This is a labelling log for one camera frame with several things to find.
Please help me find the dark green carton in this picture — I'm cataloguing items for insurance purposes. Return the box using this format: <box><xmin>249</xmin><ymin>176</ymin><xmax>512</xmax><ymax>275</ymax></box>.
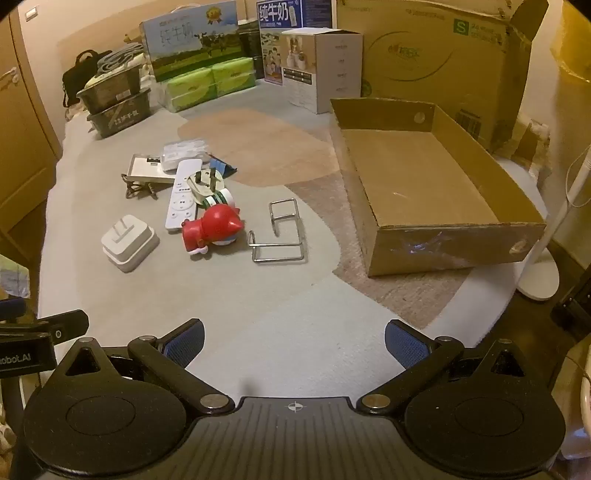
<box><xmin>238</xmin><ymin>21</ymin><xmax>265</xmax><ymax>81</ymax></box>

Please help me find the white plastic basket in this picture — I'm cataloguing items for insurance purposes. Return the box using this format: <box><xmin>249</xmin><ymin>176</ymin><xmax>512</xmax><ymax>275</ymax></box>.
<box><xmin>566</xmin><ymin>344</ymin><xmax>591</xmax><ymax>439</ymax></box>

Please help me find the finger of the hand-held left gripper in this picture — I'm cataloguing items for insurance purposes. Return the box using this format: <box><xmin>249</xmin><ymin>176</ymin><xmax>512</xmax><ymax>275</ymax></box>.
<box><xmin>0</xmin><ymin>296</ymin><xmax>27</xmax><ymax>321</ymax></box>
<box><xmin>0</xmin><ymin>310</ymin><xmax>89</xmax><ymax>344</ymax></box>

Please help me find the yellow plastic fan cover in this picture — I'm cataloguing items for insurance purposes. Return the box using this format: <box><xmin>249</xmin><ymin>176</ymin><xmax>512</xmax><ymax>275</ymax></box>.
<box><xmin>549</xmin><ymin>0</ymin><xmax>591</xmax><ymax>84</ymax></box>

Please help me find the white pedestal fan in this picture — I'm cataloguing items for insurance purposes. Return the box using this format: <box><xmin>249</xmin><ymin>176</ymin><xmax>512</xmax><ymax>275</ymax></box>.
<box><xmin>516</xmin><ymin>143</ymin><xmax>591</xmax><ymax>303</ymax></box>

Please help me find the dark green storage basket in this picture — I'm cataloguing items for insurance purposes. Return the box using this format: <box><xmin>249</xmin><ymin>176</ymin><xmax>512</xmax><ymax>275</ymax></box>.
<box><xmin>87</xmin><ymin>88</ymin><xmax>153</xmax><ymax>138</ymax></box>
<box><xmin>76</xmin><ymin>65</ymin><xmax>141</xmax><ymax>114</ymax></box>

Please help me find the white charger block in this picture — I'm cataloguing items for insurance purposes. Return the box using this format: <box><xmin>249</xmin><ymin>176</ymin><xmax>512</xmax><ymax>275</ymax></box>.
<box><xmin>102</xmin><ymin>213</ymin><xmax>161</xmax><ymax>273</ymax></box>

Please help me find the white remote control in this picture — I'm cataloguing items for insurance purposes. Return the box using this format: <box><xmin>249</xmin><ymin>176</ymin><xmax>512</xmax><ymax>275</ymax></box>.
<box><xmin>165</xmin><ymin>158</ymin><xmax>204</xmax><ymax>232</ymax></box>

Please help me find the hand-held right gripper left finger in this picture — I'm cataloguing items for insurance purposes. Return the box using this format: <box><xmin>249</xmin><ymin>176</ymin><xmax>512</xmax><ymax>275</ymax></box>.
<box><xmin>55</xmin><ymin>318</ymin><xmax>236</xmax><ymax>414</ymax></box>

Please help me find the grey striped cloth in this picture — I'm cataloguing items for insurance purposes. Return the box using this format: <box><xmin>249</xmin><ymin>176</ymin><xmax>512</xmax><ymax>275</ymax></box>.
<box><xmin>95</xmin><ymin>46</ymin><xmax>141</xmax><ymax>75</ymax></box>

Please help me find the metal wire rack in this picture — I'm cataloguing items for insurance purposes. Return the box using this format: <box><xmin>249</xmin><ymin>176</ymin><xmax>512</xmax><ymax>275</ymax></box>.
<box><xmin>248</xmin><ymin>198</ymin><xmax>309</xmax><ymax>265</ymax></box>

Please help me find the green tissue pack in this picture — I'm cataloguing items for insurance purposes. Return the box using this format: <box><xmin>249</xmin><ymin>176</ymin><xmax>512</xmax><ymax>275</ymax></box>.
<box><xmin>215</xmin><ymin>74</ymin><xmax>257</xmax><ymax>97</ymax></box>
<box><xmin>210</xmin><ymin>56</ymin><xmax>256</xmax><ymax>81</ymax></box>
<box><xmin>168</xmin><ymin>85</ymin><xmax>218</xmax><ymax>113</ymax></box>
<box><xmin>164</xmin><ymin>68</ymin><xmax>215</xmax><ymax>95</ymax></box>

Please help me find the black metal stand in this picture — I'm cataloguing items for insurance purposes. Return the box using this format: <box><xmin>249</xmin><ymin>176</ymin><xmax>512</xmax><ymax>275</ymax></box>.
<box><xmin>549</xmin><ymin>272</ymin><xmax>591</xmax><ymax>342</ymax></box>

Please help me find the black bag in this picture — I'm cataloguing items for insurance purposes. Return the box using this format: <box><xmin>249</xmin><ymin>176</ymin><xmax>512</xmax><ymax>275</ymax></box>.
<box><xmin>61</xmin><ymin>50</ymin><xmax>114</xmax><ymax>109</ymax></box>

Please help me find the large brown cardboard box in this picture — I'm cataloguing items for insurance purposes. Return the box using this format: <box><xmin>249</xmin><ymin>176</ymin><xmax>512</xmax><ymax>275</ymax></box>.
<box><xmin>336</xmin><ymin>0</ymin><xmax>550</xmax><ymax>155</ymax></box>

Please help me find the white product box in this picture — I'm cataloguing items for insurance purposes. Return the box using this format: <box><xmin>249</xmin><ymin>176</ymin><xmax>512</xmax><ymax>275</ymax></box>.
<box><xmin>281</xmin><ymin>28</ymin><xmax>364</xmax><ymax>114</ymax></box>

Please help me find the beige wooden headboard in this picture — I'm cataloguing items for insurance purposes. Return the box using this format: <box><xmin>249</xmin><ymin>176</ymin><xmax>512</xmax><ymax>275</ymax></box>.
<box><xmin>55</xmin><ymin>16</ymin><xmax>153</xmax><ymax>70</ymax></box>

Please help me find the shallow cardboard box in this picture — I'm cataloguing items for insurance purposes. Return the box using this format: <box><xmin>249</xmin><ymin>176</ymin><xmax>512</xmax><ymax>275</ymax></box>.
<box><xmin>329</xmin><ymin>97</ymin><xmax>548</xmax><ymax>278</ymax></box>

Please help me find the green landscape milk carton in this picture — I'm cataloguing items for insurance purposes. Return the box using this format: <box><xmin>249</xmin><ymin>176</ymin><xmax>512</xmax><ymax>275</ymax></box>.
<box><xmin>140</xmin><ymin>0</ymin><xmax>241</xmax><ymax>84</ymax></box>

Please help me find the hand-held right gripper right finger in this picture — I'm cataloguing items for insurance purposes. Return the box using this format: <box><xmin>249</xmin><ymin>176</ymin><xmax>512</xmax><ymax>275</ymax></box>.
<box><xmin>355</xmin><ymin>318</ymin><xmax>532</xmax><ymax>414</ymax></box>

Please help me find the brown cord keychain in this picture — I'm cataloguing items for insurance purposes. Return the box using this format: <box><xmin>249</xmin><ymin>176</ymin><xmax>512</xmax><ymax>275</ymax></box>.
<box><xmin>121</xmin><ymin>173</ymin><xmax>160</xmax><ymax>200</ymax></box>

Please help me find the wooden wardrobe door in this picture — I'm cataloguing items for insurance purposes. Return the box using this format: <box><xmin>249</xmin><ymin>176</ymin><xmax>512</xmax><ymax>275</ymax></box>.
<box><xmin>0</xmin><ymin>4</ymin><xmax>63</xmax><ymax>259</ymax></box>

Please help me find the blue milk carton box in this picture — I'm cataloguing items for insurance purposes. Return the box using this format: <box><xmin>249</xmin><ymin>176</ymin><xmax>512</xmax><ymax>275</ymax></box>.
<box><xmin>255</xmin><ymin>0</ymin><xmax>335</xmax><ymax>86</ymax></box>

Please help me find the blue binder clip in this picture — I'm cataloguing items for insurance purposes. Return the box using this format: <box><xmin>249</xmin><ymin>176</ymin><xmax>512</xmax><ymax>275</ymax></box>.
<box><xmin>209</xmin><ymin>156</ymin><xmax>238</xmax><ymax>178</ymax></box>

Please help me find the red toy figure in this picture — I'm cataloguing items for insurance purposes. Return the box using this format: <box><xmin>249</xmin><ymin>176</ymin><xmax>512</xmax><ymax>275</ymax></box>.
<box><xmin>181</xmin><ymin>203</ymin><xmax>244</xmax><ymax>254</ymax></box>

